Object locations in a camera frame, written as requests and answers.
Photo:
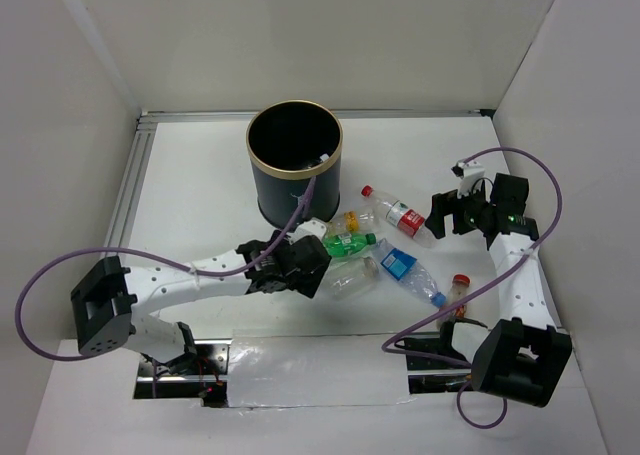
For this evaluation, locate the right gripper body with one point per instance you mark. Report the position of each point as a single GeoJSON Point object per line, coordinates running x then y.
{"type": "Point", "coordinates": [476, 207]}

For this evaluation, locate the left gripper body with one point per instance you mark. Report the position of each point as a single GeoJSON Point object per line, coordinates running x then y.
{"type": "Point", "coordinates": [306, 285]}

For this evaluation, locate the red label water bottle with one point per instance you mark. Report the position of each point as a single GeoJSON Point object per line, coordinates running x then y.
{"type": "Point", "coordinates": [401, 216]}

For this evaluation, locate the blue label water bottle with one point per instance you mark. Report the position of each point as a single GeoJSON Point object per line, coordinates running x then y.
{"type": "Point", "coordinates": [408, 273]}

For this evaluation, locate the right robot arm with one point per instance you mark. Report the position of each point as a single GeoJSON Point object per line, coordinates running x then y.
{"type": "Point", "coordinates": [523, 356]}

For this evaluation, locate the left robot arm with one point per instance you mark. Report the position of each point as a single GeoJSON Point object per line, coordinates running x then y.
{"type": "Point", "coordinates": [116, 306]}

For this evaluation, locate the dark green round bin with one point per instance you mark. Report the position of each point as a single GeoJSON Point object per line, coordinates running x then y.
{"type": "Point", "coordinates": [289, 144]}

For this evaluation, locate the green bottle with cap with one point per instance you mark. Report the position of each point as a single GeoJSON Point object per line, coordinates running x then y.
{"type": "Point", "coordinates": [348, 243]}

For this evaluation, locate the clear plastic jar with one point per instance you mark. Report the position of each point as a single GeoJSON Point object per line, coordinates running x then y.
{"type": "Point", "coordinates": [351, 279]}

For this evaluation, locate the small yellow cap bottle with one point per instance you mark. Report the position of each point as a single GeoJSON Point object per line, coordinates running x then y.
{"type": "Point", "coordinates": [362, 220]}

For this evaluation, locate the red cap drink bottle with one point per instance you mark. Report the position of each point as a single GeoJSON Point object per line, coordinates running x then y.
{"type": "Point", "coordinates": [458, 290]}

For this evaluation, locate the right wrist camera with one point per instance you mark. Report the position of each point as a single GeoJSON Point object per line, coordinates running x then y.
{"type": "Point", "coordinates": [471, 175]}

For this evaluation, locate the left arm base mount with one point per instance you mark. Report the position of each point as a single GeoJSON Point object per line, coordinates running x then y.
{"type": "Point", "coordinates": [204, 380]}

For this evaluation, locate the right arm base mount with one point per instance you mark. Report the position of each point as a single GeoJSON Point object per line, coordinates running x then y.
{"type": "Point", "coordinates": [431, 375]}

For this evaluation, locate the aluminium frame rail left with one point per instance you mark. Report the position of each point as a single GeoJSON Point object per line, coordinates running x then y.
{"type": "Point", "coordinates": [124, 212]}

